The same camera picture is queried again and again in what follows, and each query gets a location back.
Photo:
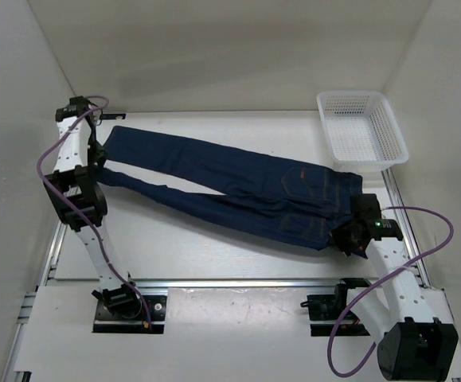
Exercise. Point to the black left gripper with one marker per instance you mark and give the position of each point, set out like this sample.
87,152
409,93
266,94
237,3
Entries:
98,156

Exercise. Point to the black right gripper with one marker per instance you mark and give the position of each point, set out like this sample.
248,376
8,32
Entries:
336,236

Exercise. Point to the dark blue denim trousers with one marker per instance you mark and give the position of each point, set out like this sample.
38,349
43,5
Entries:
280,199

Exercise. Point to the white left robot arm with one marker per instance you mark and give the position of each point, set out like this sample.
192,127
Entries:
80,203

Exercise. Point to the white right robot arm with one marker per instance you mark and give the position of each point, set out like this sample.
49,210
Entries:
409,340

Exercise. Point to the dark label sticker on table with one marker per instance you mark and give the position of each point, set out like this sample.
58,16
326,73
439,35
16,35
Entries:
113,116

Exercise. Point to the white perforated plastic basket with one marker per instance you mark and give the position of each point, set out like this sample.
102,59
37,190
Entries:
361,131

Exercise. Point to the aluminium right side rail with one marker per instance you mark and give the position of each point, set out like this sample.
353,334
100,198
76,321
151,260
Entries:
401,215

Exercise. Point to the aluminium rail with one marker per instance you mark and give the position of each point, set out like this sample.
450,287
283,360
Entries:
52,254
233,283
401,215

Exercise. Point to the aluminium left side rail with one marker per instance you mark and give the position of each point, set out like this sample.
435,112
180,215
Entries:
52,254

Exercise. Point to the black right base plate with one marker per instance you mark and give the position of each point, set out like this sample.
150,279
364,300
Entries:
323,310

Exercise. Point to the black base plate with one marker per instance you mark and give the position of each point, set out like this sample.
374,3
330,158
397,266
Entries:
122,313
323,310

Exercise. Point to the aluminium front rail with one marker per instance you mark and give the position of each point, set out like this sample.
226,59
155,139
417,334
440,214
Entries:
233,283

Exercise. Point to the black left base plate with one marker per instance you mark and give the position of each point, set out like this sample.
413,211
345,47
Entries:
122,313

